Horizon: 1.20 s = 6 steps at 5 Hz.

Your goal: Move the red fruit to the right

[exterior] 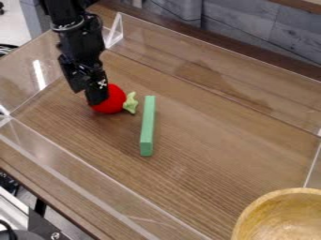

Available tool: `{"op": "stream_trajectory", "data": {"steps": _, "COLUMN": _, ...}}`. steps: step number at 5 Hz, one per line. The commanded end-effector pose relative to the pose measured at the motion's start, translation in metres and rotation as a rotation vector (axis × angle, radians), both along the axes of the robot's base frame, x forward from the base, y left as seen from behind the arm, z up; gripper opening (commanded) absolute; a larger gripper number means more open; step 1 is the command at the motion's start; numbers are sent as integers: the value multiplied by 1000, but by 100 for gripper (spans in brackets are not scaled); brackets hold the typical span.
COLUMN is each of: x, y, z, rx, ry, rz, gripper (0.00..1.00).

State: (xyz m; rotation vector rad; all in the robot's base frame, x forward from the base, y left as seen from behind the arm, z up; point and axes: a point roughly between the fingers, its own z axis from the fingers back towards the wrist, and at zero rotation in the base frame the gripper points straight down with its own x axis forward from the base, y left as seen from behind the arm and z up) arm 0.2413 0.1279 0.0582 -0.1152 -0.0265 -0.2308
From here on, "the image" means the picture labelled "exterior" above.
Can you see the black metal clamp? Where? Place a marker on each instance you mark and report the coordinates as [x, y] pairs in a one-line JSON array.
[[42, 228]]

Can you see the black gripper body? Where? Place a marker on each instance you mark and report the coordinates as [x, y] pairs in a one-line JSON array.
[[80, 41]]

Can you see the clear acrylic tray enclosure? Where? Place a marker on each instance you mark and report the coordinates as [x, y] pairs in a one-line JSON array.
[[236, 133]]

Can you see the red plush fruit green leaf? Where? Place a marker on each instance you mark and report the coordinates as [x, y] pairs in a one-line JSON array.
[[119, 101]]

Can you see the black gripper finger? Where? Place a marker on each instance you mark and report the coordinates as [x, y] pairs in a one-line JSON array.
[[96, 87], [73, 74]]

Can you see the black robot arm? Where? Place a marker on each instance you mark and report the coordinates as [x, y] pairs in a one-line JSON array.
[[65, 6]]

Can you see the green rectangular block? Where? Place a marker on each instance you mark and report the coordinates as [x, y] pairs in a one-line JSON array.
[[147, 127]]

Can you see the wooden bowl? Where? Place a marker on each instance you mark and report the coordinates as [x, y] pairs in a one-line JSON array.
[[283, 215]]

